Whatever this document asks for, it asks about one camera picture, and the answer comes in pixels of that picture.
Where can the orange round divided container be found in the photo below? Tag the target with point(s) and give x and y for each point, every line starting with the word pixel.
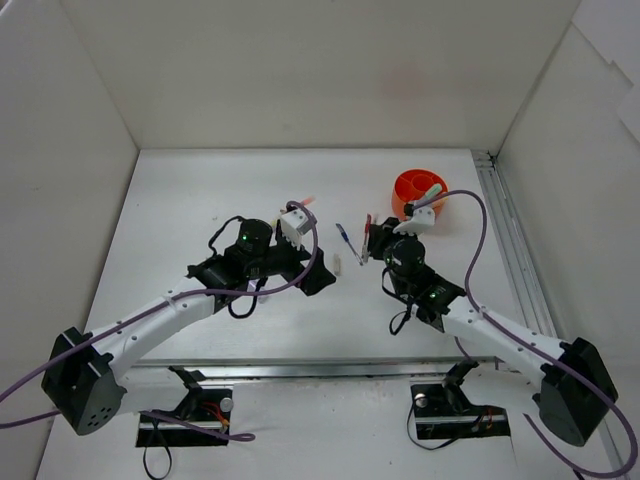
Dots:
pixel 412 185

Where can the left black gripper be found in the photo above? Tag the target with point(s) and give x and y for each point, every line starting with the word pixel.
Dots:
pixel 306 270

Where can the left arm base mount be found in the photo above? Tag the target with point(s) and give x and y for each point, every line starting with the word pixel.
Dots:
pixel 212 411

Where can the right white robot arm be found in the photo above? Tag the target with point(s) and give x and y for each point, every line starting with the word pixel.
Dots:
pixel 574 388

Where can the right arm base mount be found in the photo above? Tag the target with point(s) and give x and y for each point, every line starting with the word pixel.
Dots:
pixel 443 414

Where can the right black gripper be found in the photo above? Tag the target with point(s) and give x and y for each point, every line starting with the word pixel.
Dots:
pixel 376 240

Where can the green highlighter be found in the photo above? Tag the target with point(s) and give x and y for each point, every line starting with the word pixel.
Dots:
pixel 433 191

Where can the white eraser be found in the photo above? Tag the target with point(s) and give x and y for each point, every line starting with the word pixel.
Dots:
pixel 336 265

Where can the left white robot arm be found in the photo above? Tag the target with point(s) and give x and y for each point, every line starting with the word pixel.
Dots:
pixel 88 376

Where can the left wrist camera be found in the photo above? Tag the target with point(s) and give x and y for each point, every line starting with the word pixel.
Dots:
pixel 292 226

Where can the aluminium frame rail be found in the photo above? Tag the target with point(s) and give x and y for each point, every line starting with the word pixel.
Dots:
pixel 525 285

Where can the red gel pen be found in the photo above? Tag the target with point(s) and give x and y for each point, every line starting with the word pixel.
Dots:
pixel 364 250

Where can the blue gel pen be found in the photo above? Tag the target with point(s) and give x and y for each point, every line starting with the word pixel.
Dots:
pixel 348 242

